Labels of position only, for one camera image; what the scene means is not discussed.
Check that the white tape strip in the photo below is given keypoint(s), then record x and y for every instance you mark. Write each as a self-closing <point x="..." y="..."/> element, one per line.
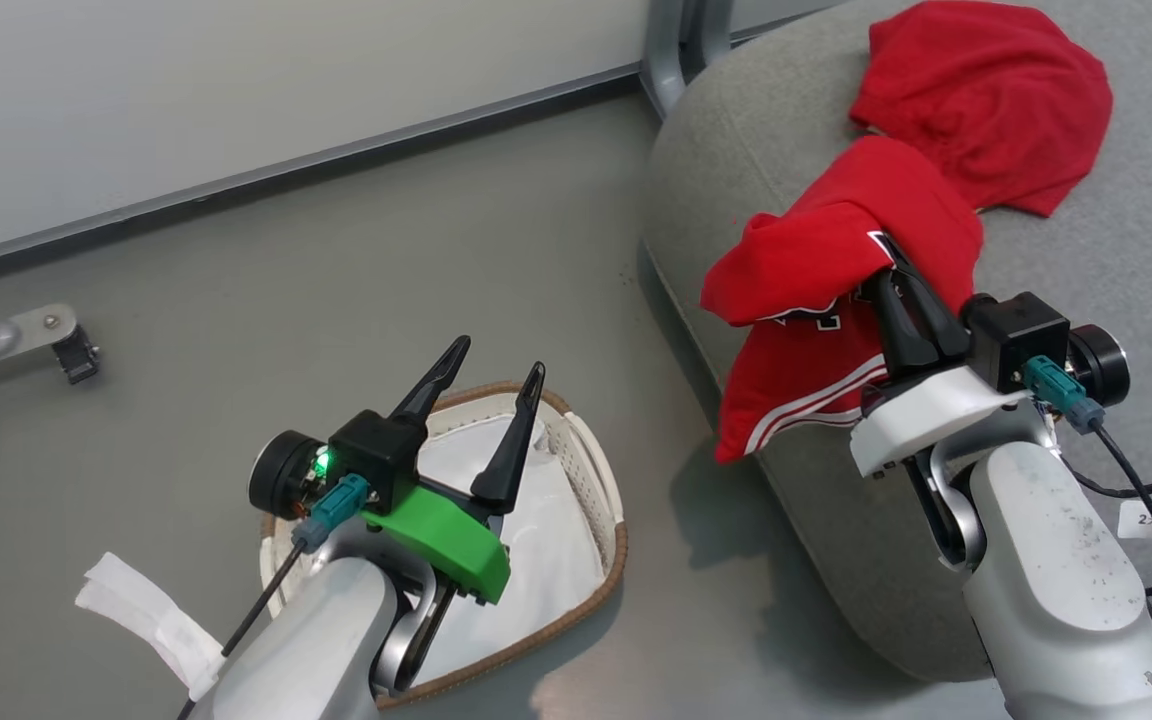
<point x="151" y="615"/>

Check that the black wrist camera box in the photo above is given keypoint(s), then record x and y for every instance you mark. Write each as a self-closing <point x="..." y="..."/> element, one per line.
<point x="1016" y="335"/>
<point x="381" y="450"/>

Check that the black round right wrist motor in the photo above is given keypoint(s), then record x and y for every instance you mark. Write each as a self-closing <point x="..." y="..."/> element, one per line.
<point x="1101" y="362"/>

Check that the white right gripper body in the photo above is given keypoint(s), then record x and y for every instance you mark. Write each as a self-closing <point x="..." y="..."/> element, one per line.
<point x="926" y="410"/>

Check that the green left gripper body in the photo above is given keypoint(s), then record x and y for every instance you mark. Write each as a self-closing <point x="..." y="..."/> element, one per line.
<point x="451" y="545"/>

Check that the teal left camera connector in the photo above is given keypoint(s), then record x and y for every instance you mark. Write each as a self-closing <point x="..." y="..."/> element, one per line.
<point x="331" y="512"/>

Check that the white cloth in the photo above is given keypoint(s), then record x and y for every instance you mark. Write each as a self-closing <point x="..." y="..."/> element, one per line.
<point x="536" y="590"/>

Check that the black round wrist motor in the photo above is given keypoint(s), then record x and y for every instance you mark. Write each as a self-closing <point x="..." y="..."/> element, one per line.
<point x="1101" y="362"/>
<point x="281" y="475"/>

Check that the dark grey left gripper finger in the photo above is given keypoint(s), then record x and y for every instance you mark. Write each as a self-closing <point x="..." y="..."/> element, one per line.
<point x="514" y="450"/>
<point x="434" y="385"/>

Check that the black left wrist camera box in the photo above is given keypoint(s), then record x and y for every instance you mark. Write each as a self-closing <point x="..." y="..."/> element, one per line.
<point x="381" y="450"/>

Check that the plain red garment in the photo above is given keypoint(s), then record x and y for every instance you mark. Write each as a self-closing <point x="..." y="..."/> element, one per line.
<point x="996" y="90"/>

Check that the grey upholstered seat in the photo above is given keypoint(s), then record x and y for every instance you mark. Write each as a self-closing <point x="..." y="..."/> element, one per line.
<point x="1116" y="260"/>

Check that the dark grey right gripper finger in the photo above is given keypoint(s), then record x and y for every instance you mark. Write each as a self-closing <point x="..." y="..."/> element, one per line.
<point x="904" y="335"/>
<point x="941" y="318"/>

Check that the teal right camera connector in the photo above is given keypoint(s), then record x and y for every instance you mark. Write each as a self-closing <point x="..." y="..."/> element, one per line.
<point x="1061" y="390"/>

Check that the grey metal leg black caster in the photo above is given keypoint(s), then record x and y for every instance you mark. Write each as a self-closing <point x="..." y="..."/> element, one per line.
<point x="36" y="335"/>

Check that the teal camera connector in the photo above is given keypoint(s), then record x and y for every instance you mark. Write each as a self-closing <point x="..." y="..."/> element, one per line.
<point x="1061" y="390"/>
<point x="331" y="512"/>

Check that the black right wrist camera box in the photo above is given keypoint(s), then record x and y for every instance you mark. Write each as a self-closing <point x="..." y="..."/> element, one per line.
<point x="1016" y="335"/>

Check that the black round left wrist motor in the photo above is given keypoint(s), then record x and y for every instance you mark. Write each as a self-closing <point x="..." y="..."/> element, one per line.
<point x="281" y="475"/>

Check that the grey partition base rail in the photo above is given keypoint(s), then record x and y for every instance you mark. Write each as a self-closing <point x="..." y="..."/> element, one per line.
<point x="286" y="170"/>

